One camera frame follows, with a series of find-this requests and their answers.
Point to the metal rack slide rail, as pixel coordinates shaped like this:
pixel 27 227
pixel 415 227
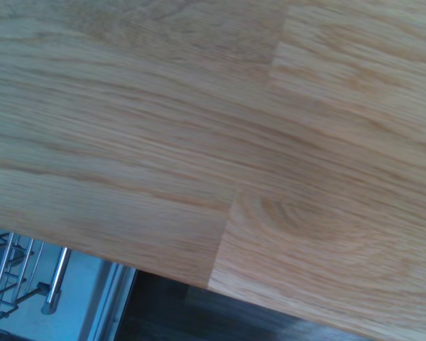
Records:
pixel 58 277

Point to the steel dishwasher door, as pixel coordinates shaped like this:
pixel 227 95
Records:
pixel 88 287

